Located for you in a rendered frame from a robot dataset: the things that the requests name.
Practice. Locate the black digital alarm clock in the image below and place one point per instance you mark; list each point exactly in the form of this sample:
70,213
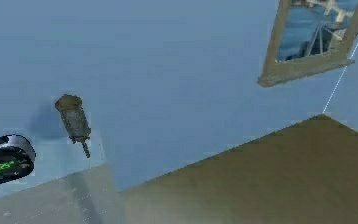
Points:
7,160

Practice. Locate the wood-framed wall picture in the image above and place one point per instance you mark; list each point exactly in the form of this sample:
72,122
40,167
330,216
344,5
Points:
310,43

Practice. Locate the pale grey chest of drawers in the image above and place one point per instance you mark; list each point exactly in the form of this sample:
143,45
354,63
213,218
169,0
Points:
53,196

